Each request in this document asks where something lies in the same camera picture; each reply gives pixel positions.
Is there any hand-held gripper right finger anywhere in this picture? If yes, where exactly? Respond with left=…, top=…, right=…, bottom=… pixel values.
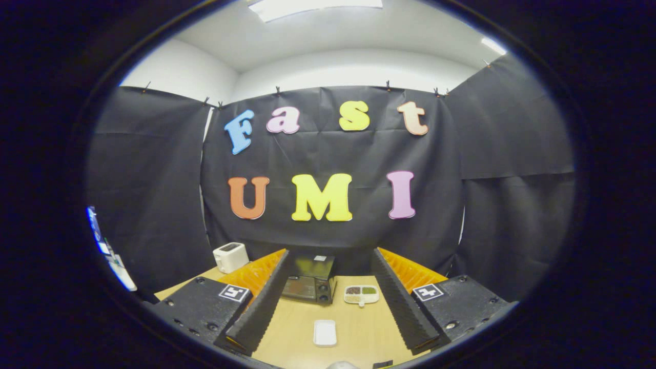
left=370, top=247, right=519, bottom=357

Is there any small white rectangular tray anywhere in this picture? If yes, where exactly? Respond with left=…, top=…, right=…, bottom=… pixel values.
left=313, top=319, right=338, bottom=347

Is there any ceiling light panel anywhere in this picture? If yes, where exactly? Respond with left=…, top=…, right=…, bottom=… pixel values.
left=481, top=37, right=508, bottom=55

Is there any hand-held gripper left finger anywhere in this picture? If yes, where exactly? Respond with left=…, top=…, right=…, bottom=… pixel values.
left=150, top=249, right=291, bottom=357

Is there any black toaster oven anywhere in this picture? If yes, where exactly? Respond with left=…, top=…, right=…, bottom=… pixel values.
left=281, top=255, right=338, bottom=306

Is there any white pop-up toaster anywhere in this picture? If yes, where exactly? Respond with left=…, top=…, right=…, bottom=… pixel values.
left=213, top=242, right=250, bottom=274

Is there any white divided spice dish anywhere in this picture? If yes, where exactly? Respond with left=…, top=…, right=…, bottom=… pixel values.
left=344, top=285, right=380, bottom=307

